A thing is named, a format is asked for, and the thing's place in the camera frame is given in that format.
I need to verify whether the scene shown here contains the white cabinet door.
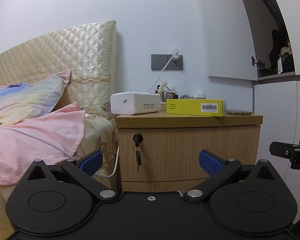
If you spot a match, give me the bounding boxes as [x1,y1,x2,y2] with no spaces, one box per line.
[254,74,300,188]

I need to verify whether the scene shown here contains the wooden drawer without lock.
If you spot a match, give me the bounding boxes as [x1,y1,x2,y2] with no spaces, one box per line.
[121,176,210,193]

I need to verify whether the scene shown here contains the grey wall socket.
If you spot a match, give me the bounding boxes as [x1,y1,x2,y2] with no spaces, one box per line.
[167,54,183,71]

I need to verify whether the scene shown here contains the cream quilted headboard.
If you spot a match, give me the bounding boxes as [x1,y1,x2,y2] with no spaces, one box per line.
[0,20,117,117]

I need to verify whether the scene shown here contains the yellow box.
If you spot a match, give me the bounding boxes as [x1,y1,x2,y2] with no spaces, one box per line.
[166,99,227,117]

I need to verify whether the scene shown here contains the white tissue pack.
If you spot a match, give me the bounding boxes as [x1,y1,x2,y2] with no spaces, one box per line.
[110,92,162,115]

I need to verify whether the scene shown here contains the wooden drawer with lock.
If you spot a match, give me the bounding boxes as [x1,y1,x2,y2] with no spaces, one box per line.
[117,125,261,182]

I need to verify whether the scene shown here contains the black key on ring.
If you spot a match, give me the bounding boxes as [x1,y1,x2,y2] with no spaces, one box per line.
[133,146,142,172]

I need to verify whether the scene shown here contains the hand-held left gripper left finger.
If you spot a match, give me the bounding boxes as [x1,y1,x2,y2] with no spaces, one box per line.
[27,149,118,202]

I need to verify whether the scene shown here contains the cream floral bed sheet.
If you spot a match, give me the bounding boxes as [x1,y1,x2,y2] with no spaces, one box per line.
[0,112,119,240]

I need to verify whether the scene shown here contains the wooden nightstand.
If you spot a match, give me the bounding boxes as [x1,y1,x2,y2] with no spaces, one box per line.
[116,114,264,193]

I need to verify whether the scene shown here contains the grey wall switch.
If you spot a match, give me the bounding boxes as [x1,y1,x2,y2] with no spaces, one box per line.
[151,54,168,70]

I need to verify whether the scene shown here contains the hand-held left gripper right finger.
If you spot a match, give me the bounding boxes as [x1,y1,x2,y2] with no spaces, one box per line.
[184,149,275,202]

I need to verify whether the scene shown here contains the gold smartphone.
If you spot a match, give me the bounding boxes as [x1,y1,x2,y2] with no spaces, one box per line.
[226,109,253,116]

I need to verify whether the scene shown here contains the pastel rainbow pillow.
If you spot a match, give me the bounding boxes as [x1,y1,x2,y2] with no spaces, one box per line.
[0,70,72,130]

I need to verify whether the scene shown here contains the pink blanket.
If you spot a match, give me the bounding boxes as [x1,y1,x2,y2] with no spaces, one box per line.
[0,102,86,188]

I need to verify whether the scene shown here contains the white wardrobe door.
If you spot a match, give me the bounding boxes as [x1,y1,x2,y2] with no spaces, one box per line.
[195,0,258,81]

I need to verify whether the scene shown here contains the dark clothes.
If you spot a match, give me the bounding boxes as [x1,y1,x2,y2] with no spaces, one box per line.
[259,29,295,76]

